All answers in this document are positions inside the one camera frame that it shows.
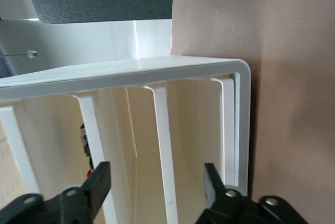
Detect brown table cover sheet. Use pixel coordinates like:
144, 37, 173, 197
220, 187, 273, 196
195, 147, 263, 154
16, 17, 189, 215
170, 0, 335, 224

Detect small white plug on wire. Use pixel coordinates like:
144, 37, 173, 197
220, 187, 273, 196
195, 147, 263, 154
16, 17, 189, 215
0, 50, 39, 59

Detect small blue red electrical part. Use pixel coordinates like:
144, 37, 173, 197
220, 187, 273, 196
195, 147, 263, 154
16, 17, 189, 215
80, 123, 94, 180

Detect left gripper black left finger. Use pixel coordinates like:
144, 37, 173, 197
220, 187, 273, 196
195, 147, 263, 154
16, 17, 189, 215
0, 161, 112, 224

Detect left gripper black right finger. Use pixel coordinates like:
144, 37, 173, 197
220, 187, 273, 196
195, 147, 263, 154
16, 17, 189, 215
195, 163, 307, 224

